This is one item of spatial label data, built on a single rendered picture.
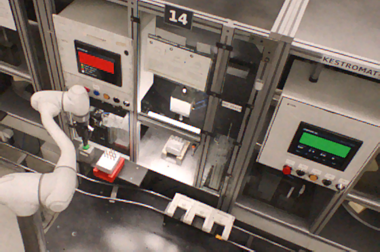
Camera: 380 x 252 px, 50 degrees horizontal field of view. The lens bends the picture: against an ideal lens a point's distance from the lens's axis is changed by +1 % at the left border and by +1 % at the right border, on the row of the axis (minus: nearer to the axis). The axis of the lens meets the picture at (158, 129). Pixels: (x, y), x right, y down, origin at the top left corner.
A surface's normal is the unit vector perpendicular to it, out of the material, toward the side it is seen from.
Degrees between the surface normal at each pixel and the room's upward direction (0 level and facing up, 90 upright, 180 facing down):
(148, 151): 0
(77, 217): 0
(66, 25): 90
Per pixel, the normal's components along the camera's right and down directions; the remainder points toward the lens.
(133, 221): 0.04, -0.66
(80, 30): -0.41, 0.67
